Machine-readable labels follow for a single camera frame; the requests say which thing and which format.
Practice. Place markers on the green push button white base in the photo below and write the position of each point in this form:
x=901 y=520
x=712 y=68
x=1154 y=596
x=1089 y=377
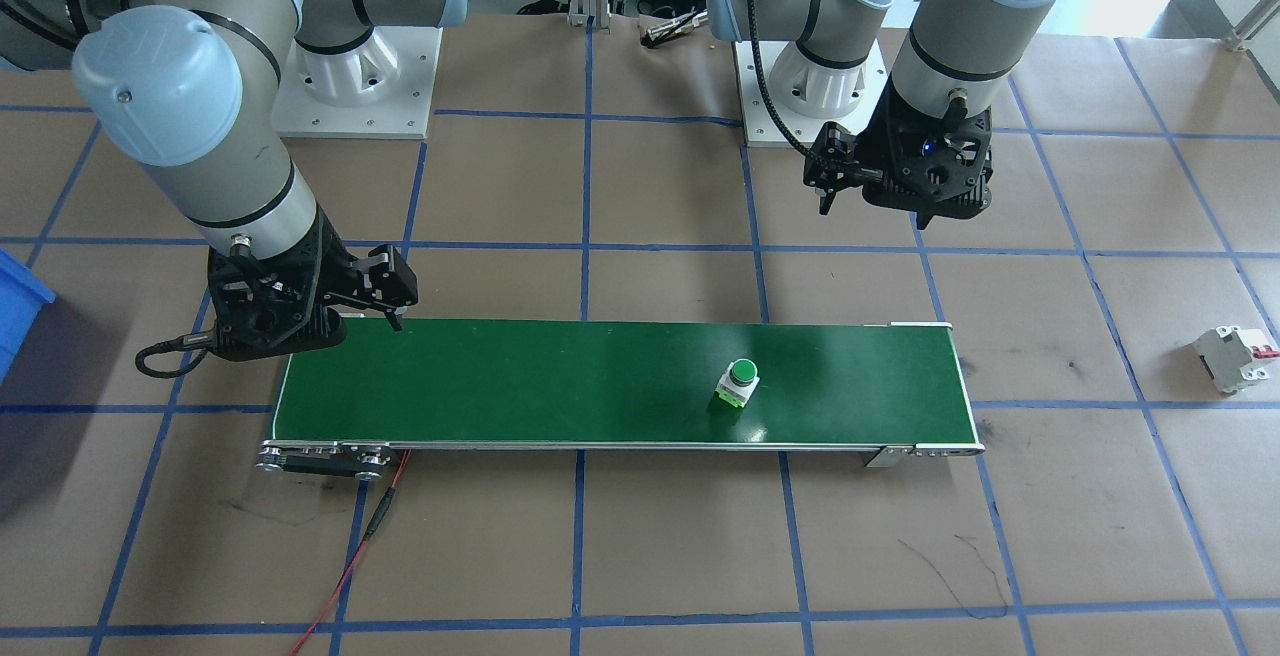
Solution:
x=740 y=376

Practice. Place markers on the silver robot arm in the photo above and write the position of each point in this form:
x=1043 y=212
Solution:
x=960 y=26
x=170 y=106

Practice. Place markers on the green conveyor belt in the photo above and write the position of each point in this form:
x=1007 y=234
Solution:
x=560 y=386

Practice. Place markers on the blue plastic bin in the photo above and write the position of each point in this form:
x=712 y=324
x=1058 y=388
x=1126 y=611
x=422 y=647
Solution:
x=18 y=316

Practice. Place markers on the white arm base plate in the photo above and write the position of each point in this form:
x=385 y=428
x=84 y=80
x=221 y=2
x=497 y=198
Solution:
x=770 y=131
x=400 y=121

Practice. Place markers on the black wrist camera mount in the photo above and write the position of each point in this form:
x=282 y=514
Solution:
x=940 y=196
x=270 y=336

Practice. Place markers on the white circuit breaker red switch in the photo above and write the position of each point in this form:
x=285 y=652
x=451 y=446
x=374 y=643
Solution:
x=1225 y=361

